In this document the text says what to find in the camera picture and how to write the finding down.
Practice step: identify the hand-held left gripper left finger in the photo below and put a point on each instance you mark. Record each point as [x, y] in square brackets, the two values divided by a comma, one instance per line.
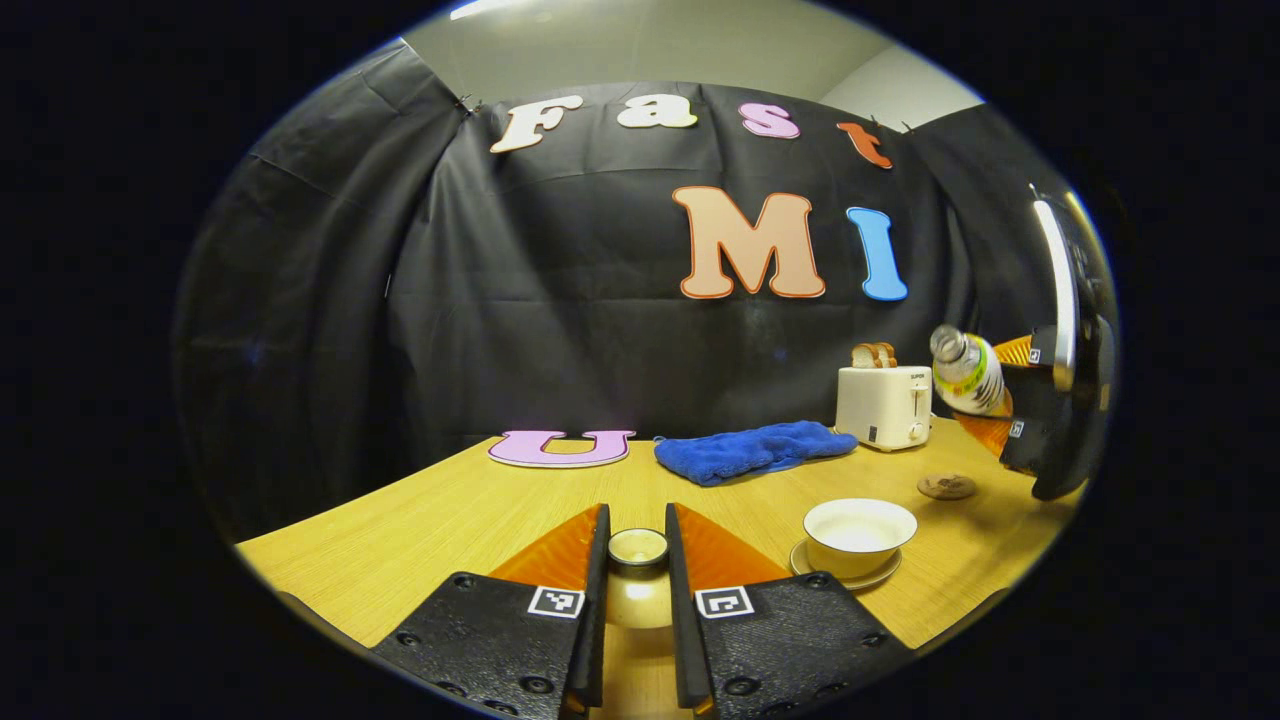
[598, 620]

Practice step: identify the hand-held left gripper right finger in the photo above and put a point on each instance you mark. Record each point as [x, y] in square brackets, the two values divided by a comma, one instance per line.
[680, 620]

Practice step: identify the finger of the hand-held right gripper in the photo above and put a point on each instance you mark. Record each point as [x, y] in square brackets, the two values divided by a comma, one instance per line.
[1030, 420]
[1040, 350]

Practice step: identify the plastic water bottle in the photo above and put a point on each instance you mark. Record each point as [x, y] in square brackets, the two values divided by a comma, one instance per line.
[970, 378]

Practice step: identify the cream teacup lid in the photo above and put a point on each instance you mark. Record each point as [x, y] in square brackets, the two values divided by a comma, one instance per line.
[638, 548]

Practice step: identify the round brown coaster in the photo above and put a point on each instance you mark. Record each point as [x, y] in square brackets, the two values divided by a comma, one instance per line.
[947, 487]

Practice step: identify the cream teacup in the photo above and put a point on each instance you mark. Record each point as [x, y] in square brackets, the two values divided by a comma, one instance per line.
[860, 556]

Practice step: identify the white toaster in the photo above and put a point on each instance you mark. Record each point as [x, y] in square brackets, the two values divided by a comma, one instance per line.
[880, 410]

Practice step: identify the bread slice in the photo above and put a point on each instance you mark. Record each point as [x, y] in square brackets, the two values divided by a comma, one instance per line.
[887, 354]
[863, 356]

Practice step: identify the blue towel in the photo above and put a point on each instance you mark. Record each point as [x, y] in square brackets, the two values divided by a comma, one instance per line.
[750, 452]

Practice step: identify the cream saucer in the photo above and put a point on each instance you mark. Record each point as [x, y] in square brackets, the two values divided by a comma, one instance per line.
[886, 578]

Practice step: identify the black backdrop cloth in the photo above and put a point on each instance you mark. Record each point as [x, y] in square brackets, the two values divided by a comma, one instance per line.
[400, 300]

